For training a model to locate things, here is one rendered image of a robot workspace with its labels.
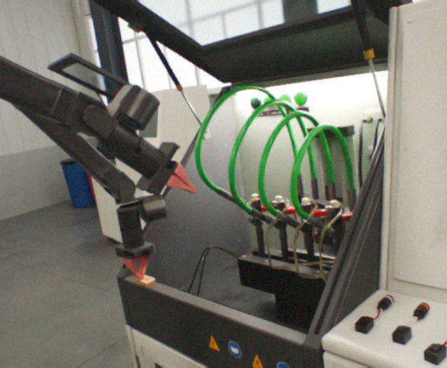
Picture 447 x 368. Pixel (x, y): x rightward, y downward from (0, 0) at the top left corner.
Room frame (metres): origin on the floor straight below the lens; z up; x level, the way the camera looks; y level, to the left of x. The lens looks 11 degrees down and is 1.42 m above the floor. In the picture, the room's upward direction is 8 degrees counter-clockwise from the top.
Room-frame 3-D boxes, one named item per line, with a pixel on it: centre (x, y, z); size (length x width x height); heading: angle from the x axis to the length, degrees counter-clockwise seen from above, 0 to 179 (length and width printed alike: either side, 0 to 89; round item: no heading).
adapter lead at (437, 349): (0.61, -0.32, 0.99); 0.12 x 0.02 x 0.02; 125
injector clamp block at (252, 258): (1.04, -0.16, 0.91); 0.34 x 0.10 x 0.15; 43
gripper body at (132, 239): (1.12, 0.26, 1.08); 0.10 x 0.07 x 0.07; 43
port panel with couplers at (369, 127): (1.13, -0.43, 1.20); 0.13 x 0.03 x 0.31; 43
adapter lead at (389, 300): (0.73, -0.24, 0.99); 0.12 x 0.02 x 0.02; 135
